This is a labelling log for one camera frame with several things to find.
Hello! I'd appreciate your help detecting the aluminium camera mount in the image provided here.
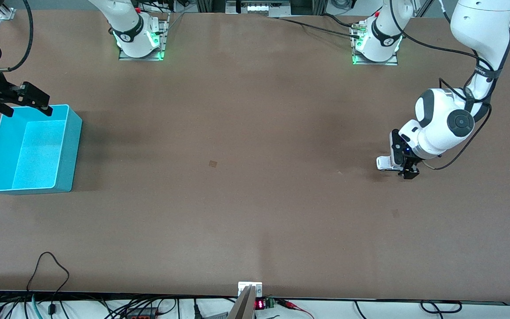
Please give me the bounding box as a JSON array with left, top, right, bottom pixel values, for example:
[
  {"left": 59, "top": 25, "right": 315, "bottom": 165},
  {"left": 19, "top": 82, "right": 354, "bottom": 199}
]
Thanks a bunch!
[{"left": 228, "top": 281, "right": 263, "bottom": 319}]

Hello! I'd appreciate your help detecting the red clip lead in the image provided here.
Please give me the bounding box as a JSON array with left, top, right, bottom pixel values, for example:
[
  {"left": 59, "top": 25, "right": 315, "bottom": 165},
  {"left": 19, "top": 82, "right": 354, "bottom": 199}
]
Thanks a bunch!
[{"left": 276, "top": 300, "right": 315, "bottom": 319}]

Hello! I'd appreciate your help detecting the thin black cable loop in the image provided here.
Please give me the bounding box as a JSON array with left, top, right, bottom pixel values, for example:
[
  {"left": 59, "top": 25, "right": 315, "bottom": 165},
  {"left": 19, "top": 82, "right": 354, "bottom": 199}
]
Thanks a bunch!
[{"left": 26, "top": 252, "right": 70, "bottom": 316}]

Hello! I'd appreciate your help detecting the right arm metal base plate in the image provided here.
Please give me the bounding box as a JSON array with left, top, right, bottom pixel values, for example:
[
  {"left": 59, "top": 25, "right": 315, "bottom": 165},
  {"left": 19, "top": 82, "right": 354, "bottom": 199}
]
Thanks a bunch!
[{"left": 118, "top": 12, "right": 169, "bottom": 62}]

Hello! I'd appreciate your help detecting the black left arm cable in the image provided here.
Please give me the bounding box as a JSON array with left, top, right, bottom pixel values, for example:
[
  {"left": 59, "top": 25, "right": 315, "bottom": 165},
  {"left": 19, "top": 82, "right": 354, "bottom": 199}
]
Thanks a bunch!
[{"left": 389, "top": 0, "right": 492, "bottom": 171}]

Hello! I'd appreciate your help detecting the black coiled cable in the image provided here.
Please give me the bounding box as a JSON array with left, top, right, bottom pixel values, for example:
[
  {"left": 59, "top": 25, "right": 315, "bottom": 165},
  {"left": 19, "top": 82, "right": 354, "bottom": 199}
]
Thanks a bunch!
[{"left": 420, "top": 300, "right": 463, "bottom": 315}]

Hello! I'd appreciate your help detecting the teal cable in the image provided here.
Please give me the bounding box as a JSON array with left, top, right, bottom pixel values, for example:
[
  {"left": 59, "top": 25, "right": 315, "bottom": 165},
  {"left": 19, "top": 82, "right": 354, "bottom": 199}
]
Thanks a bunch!
[{"left": 31, "top": 293, "right": 44, "bottom": 319}]

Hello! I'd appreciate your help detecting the blue plastic bin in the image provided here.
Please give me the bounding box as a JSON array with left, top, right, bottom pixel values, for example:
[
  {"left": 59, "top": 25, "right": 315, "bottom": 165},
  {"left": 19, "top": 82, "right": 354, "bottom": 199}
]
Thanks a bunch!
[{"left": 0, "top": 104, "right": 83, "bottom": 195}]

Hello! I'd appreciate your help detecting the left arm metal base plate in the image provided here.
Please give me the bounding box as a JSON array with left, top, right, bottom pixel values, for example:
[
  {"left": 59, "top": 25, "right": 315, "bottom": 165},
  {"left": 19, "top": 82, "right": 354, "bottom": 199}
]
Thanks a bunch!
[{"left": 351, "top": 24, "right": 399, "bottom": 66}]

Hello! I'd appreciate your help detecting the white jeep toy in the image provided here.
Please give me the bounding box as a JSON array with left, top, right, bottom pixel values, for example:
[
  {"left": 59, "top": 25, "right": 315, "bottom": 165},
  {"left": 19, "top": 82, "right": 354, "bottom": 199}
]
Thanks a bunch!
[{"left": 376, "top": 156, "right": 404, "bottom": 171}]

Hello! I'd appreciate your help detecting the short black table cable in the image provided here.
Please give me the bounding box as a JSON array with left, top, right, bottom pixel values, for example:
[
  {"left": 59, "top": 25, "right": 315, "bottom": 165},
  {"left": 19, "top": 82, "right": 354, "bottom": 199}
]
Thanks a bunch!
[{"left": 321, "top": 12, "right": 363, "bottom": 28}]

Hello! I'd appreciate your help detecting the long black table cable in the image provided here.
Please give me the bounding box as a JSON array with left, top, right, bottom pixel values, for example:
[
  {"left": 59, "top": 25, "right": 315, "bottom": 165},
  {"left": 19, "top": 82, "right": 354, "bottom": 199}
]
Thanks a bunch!
[{"left": 277, "top": 17, "right": 362, "bottom": 39}]

